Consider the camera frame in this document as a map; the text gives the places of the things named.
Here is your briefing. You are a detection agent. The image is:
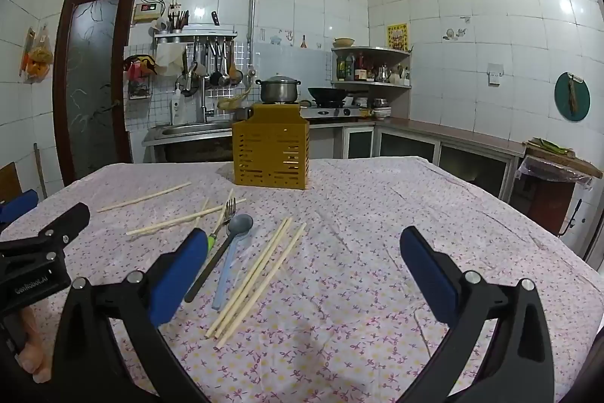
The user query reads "corner wall shelf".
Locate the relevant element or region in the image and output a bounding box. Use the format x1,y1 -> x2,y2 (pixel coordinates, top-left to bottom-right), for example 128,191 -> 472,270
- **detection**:
330,46 -> 412,90

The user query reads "metal fork green handle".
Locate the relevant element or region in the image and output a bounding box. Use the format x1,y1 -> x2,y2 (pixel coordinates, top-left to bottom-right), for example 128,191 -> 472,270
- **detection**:
208,198 -> 237,253

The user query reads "red yellow bag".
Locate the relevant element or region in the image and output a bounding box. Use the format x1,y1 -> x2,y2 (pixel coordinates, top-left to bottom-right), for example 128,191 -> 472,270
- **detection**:
123,54 -> 157,82

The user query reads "yellow slotted utensil holder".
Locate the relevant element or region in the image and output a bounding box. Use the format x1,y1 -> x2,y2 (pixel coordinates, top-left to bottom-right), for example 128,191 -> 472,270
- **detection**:
231,103 -> 311,189

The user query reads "metal wall utensil rack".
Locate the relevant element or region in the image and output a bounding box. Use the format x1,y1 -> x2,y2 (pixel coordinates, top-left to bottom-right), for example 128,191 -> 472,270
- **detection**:
152,28 -> 239,88

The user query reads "wire wall basket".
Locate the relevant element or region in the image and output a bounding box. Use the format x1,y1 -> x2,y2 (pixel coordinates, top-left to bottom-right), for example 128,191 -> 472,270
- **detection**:
127,77 -> 153,100

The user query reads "clear plastic sheet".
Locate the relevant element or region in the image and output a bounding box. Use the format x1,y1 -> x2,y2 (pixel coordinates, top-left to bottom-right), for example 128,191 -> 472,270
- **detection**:
516,157 -> 593,196

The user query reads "grey spoon dark handle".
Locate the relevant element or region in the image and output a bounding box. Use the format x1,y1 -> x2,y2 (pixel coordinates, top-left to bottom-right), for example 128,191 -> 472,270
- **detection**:
184,214 -> 254,304

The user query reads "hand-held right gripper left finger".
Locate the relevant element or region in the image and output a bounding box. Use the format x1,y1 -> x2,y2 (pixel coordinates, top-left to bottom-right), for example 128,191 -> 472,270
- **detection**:
51,227 -> 211,403

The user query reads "black ladle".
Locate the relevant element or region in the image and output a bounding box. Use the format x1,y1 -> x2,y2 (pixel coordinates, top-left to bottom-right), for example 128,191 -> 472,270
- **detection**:
210,42 -> 225,87

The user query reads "metal faucet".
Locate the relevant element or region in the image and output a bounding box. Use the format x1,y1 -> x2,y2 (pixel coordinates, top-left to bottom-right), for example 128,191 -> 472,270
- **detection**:
200,75 -> 216,124

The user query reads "steel pot with lid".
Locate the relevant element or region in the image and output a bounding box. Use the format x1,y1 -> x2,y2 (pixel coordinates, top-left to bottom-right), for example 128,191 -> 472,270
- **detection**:
255,74 -> 303,105

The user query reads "black wok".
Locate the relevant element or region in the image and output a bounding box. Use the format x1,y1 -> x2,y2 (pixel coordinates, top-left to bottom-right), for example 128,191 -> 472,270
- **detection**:
308,86 -> 351,107

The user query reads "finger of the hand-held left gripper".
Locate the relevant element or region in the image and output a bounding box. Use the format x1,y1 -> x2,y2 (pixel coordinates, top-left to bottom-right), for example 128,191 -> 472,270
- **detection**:
37,202 -> 91,245
0,189 -> 39,225

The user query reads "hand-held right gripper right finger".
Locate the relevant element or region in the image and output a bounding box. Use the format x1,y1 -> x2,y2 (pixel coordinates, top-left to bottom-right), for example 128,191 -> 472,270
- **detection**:
399,225 -> 556,403

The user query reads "stainless steel sink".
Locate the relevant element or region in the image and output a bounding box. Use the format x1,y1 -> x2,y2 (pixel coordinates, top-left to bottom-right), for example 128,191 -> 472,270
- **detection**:
142,122 -> 234,163

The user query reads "orange plastic bag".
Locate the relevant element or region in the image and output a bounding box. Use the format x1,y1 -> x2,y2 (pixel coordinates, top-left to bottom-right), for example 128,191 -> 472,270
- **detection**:
19,25 -> 55,83

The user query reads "wall electrical box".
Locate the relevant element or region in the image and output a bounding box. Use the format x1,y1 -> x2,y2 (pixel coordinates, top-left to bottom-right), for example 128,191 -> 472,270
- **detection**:
132,2 -> 161,25

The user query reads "light blue plastic spoon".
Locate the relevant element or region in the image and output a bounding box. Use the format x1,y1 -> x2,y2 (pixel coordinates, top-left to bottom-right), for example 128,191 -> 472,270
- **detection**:
211,238 -> 241,310

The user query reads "wooden chopping board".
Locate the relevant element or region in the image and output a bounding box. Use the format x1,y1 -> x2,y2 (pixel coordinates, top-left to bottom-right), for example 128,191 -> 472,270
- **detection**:
524,139 -> 604,179

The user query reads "yellow wall poster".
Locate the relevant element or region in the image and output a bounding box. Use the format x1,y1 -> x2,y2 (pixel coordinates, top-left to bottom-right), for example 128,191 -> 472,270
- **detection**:
387,23 -> 408,52

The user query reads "green round cutting board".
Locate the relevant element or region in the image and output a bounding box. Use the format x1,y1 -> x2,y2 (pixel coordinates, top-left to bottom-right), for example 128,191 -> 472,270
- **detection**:
554,71 -> 592,120

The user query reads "white soap bottle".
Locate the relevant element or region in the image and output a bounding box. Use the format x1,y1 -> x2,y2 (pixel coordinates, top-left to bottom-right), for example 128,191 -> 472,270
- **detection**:
170,86 -> 184,125

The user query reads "pink floral tablecloth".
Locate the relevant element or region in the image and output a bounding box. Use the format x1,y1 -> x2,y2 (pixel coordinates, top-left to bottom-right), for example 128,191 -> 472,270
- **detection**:
0,155 -> 604,403

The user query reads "wooden spatula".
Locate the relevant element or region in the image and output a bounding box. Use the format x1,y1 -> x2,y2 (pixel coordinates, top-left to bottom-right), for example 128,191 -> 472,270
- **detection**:
229,42 -> 243,85

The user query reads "person's left hand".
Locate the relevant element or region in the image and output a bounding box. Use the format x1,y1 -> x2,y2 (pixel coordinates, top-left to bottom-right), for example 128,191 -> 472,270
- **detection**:
14,305 -> 54,385

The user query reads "kitchen counter cabinet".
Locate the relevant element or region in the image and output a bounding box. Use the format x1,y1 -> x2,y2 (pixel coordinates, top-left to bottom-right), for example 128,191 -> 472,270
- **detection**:
302,117 -> 525,202

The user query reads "gas stove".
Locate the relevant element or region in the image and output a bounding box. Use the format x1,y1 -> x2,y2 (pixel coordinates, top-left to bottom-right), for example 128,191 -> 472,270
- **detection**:
298,101 -> 364,120

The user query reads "brown frosted glass door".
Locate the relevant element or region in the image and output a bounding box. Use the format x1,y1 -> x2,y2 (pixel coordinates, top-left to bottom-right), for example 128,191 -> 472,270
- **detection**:
51,0 -> 140,187

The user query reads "white plastic bag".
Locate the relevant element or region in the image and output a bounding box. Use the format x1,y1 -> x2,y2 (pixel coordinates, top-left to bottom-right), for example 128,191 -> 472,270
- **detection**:
155,43 -> 188,76

